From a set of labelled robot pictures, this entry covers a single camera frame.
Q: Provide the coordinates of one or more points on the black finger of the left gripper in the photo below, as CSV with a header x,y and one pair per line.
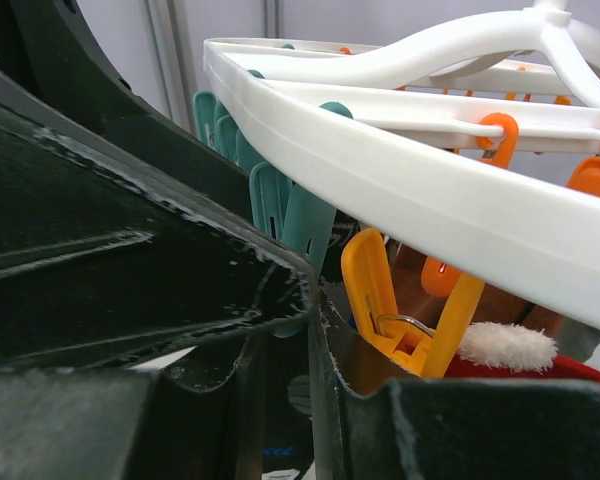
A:
x,y
119,230

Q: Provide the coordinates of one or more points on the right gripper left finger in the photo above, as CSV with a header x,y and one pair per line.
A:
x,y
200,418

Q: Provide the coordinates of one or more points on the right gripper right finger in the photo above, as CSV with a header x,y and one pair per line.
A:
x,y
373,420

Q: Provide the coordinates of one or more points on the teal clothes peg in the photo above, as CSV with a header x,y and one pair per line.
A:
x,y
289,213

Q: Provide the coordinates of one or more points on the black blue sock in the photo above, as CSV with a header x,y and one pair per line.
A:
x,y
288,451

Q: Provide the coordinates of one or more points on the white round clip hanger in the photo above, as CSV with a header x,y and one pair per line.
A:
x,y
380,132

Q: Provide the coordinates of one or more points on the red santa sock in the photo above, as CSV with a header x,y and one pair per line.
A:
x,y
499,351

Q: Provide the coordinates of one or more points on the brown sock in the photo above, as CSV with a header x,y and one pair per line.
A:
x,y
495,305

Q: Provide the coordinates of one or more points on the yellow clothes peg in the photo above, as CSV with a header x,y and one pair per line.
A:
x,y
392,312

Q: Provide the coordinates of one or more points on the orange clothes peg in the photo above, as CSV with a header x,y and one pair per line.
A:
x,y
499,149

